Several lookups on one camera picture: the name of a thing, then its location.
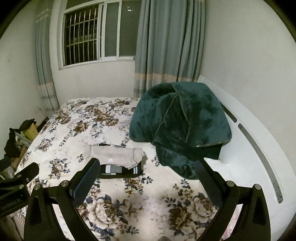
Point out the blue-grey left curtain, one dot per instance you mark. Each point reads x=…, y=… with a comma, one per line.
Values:
x=42, y=58

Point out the black clothes pile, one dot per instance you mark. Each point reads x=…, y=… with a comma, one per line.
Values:
x=17, y=140

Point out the blue-grey curtain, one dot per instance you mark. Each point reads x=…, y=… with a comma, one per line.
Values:
x=170, y=43
x=42, y=58

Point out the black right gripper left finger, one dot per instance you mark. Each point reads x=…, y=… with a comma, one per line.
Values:
x=71, y=194

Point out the beige small garment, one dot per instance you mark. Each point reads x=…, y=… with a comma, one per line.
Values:
x=127, y=157

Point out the barred window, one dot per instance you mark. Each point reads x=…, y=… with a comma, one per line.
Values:
x=99, y=31

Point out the black striped folded sock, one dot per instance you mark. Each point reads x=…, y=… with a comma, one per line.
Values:
x=115, y=171

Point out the dark green plush blanket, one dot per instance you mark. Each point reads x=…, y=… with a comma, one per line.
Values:
x=184, y=121

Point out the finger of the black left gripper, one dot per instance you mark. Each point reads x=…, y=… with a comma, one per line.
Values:
x=27, y=174

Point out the blue-grey right curtain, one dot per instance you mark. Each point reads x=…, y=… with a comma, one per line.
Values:
x=170, y=43

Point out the yellow cardboard box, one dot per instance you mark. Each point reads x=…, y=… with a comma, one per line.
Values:
x=31, y=132

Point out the floral fleece bed blanket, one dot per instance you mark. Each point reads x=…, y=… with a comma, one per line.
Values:
x=142, y=199

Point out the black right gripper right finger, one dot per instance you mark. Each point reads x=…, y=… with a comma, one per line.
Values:
x=223, y=194

